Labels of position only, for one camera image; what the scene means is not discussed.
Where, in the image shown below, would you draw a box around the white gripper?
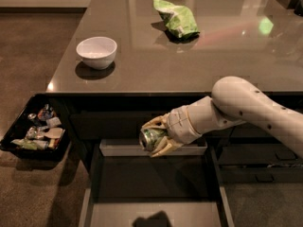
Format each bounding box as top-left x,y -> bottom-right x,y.
141,106 -> 202,157

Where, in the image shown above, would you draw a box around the green soda can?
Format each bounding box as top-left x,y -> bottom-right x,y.
139,128 -> 168,152

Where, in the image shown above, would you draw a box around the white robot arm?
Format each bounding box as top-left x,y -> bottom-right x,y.
141,77 -> 303,157

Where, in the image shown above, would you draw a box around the open middle drawer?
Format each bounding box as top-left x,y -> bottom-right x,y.
79,148 -> 235,227

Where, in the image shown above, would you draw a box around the closed top drawer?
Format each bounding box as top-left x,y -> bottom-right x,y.
69,110 -> 241,141

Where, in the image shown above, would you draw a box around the right dark cabinet drawers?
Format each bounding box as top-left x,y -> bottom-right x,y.
217,97 -> 303,184

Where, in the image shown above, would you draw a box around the white ceramic bowl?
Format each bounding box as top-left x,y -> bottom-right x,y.
76,37 -> 117,70

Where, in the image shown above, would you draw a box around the green chip bag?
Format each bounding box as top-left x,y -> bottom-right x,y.
152,0 -> 200,41

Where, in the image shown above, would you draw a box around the black bin with trash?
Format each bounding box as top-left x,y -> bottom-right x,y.
0,94 -> 69,162

